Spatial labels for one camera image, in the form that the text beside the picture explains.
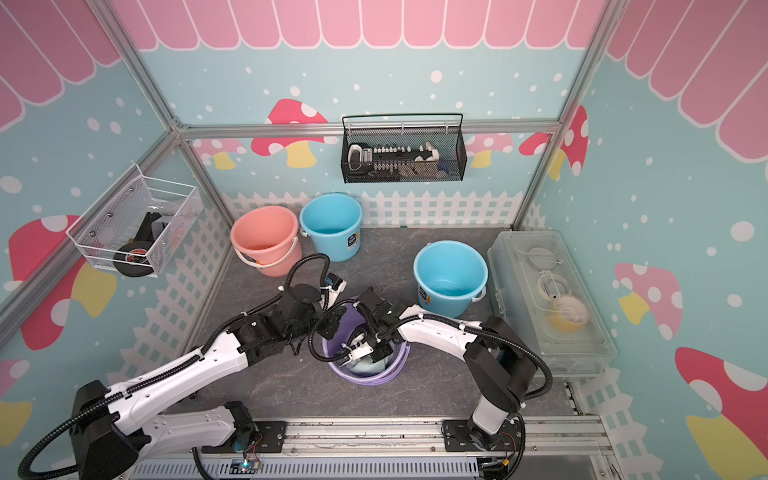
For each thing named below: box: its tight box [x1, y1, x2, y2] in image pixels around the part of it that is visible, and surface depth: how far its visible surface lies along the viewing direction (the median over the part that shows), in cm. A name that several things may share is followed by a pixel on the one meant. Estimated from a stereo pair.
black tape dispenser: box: [113, 211, 162, 277], surface depth 67 cm
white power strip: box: [348, 142, 440, 175], surface depth 90 cm
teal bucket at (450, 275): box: [413, 240, 489, 319], surface depth 92 cm
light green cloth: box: [346, 355, 392, 374], surface depth 78 cm
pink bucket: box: [230, 205, 302, 277], surface depth 99 cm
